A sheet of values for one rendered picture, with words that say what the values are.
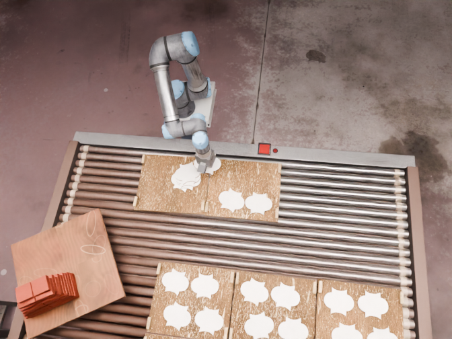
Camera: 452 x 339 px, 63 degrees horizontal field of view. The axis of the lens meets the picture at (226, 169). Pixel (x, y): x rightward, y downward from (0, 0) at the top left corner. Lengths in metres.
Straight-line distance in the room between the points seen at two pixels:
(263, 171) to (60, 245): 1.18
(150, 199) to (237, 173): 0.53
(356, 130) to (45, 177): 2.77
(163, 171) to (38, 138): 1.89
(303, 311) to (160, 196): 0.99
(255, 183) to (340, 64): 1.99
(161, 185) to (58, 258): 0.66
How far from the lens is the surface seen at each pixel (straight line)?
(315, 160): 2.25
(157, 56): 1.87
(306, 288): 2.03
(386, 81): 3.81
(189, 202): 2.14
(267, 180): 2.15
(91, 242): 2.13
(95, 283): 2.07
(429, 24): 4.38
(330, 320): 2.04
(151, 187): 2.22
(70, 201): 2.39
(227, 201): 2.11
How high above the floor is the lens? 2.94
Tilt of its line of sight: 67 degrees down
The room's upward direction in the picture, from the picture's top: 11 degrees counter-clockwise
